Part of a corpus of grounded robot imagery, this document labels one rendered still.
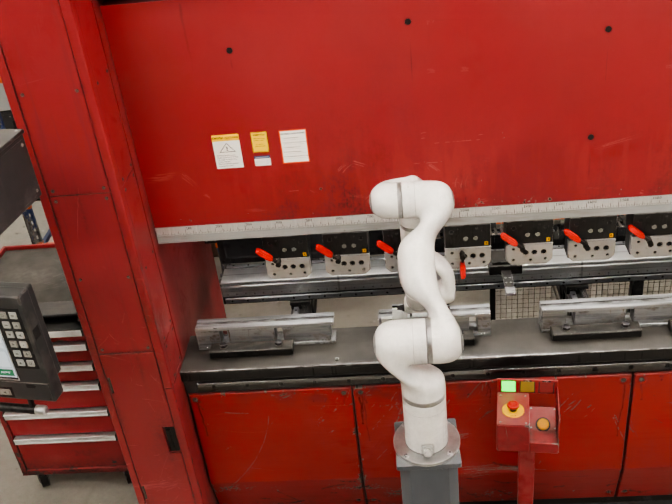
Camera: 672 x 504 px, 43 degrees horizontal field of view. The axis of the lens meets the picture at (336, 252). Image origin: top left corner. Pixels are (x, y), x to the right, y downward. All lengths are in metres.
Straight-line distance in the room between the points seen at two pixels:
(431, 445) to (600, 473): 1.15
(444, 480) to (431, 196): 0.80
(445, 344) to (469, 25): 0.91
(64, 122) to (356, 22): 0.87
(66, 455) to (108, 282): 1.30
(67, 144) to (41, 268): 1.20
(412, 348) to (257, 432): 1.16
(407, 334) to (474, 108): 0.77
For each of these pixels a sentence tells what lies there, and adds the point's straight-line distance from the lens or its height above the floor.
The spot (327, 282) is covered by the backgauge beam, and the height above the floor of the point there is 0.96.
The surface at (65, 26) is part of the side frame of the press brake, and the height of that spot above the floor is 2.15.
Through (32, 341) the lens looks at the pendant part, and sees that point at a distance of 2.40.
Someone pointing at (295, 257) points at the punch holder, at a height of 1.26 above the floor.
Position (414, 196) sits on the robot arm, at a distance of 2.29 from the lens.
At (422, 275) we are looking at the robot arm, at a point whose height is 1.51.
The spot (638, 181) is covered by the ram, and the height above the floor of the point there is 1.46.
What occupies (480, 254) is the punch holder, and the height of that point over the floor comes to 1.21.
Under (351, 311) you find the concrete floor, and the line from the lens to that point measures 4.70.
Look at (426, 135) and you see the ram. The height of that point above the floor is 1.66.
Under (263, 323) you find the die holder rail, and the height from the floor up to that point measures 0.97.
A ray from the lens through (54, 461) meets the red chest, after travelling 3.95.
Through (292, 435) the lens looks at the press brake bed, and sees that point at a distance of 3.22.
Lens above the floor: 2.77
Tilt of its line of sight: 32 degrees down
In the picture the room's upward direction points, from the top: 7 degrees counter-clockwise
